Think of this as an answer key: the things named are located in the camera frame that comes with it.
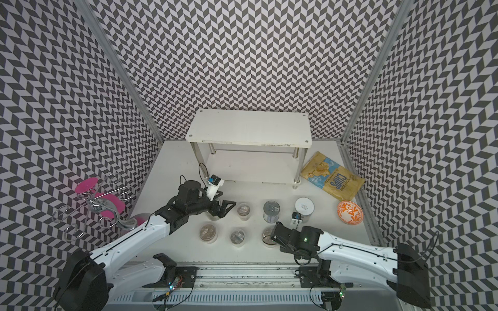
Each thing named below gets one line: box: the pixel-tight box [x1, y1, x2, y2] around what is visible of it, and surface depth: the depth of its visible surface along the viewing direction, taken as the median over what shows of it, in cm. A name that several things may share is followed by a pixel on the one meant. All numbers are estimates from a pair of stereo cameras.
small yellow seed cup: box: [229, 228, 246, 248], surface depth 79 cm
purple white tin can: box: [262, 200, 281, 224], surface depth 85 cm
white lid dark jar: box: [294, 196, 316, 224], surface depth 84 cm
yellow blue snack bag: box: [300, 150, 366, 201], surface depth 101 cm
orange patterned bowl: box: [336, 200, 364, 226], surface depth 89 cm
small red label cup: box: [237, 202, 251, 221], surface depth 87 cm
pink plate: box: [74, 177, 98, 194], surface depth 71 cm
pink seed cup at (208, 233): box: [199, 223, 218, 245], surface depth 80 cm
